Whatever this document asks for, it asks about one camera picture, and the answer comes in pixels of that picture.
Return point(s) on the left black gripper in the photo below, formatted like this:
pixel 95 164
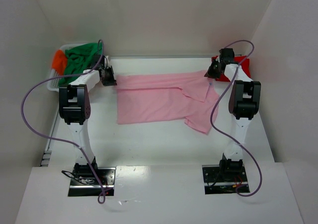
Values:
pixel 108 76

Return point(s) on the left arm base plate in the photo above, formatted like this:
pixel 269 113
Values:
pixel 105 179

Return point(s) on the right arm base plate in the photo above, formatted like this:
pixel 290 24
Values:
pixel 217 183

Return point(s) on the pink t shirt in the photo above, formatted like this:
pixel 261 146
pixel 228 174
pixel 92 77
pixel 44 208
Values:
pixel 155 98

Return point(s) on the orange t shirt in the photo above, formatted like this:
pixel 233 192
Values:
pixel 59 62

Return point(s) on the folded red t shirt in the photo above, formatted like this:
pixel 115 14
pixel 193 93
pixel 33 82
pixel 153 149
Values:
pixel 244 65

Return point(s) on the white plastic basket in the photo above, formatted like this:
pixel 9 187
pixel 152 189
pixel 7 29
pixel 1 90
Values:
pixel 53 82

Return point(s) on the green t shirt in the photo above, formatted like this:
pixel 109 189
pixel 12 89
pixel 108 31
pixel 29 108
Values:
pixel 79 58

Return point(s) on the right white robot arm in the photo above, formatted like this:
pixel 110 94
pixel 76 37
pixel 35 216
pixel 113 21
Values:
pixel 243 105

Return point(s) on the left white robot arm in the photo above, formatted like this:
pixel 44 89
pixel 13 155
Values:
pixel 75 110

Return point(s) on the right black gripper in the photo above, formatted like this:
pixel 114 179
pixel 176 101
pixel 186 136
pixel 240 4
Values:
pixel 213 70

